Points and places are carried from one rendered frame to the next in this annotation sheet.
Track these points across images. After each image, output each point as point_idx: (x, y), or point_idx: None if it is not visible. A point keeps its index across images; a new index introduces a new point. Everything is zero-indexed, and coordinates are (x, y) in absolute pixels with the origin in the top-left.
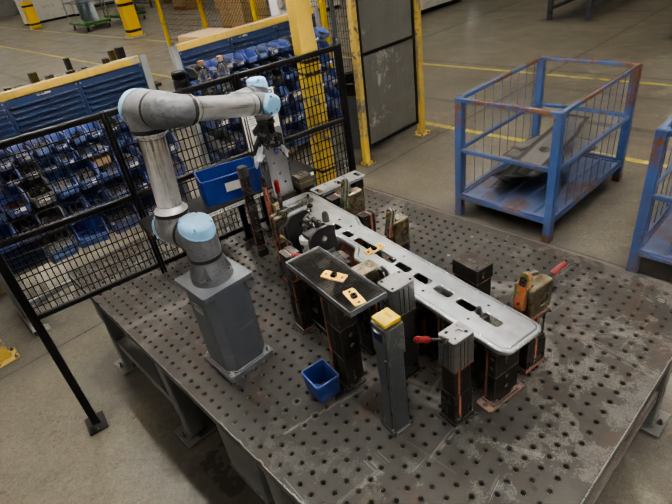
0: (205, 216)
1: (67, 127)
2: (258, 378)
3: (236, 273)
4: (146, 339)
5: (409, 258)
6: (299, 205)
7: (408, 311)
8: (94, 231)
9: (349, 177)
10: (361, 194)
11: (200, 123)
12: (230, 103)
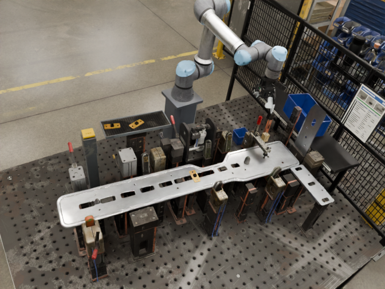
0: (188, 68)
1: (287, 13)
2: (156, 144)
3: (179, 102)
4: (206, 109)
5: (173, 190)
6: (259, 144)
7: (121, 172)
8: (264, 68)
9: (319, 193)
10: (276, 188)
11: (334, 74)
12: (219, 32)
